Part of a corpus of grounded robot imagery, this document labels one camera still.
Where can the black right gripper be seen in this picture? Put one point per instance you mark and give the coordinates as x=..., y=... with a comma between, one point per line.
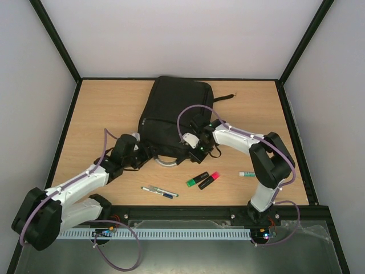
x=195, y=155

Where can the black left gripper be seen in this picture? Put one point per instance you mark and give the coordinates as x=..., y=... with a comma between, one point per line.
x=149, y=153

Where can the black student bag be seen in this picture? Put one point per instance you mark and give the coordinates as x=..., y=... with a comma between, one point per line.
x=175, y=106

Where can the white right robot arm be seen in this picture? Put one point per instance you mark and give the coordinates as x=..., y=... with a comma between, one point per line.
x=271, y=160

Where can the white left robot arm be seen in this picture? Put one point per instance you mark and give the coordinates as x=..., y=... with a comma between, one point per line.
x=103, y=171

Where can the green highlighter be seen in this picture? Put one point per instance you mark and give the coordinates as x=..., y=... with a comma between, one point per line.
x=197, y=179

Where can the pink highlighter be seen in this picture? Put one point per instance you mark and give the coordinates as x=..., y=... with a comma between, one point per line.
x=210, y=179

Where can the glue stick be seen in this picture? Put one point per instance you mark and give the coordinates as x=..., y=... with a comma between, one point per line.
x=247, y=174

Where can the blue whiteboard marker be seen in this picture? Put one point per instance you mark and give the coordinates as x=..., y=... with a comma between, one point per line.
x=157, y=192

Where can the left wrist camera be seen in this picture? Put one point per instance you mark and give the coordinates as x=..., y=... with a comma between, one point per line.
x=136, y=135

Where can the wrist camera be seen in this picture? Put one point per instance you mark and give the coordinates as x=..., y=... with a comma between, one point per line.
x=190, y=140
x=136, y=135

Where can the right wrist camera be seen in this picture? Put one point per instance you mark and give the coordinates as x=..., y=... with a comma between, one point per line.
x=190, y=140

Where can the grey slotted cable duct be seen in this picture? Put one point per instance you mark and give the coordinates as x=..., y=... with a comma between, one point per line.
x=156, y=234

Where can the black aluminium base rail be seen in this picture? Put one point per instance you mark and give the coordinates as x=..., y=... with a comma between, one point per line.
x=185, y=212

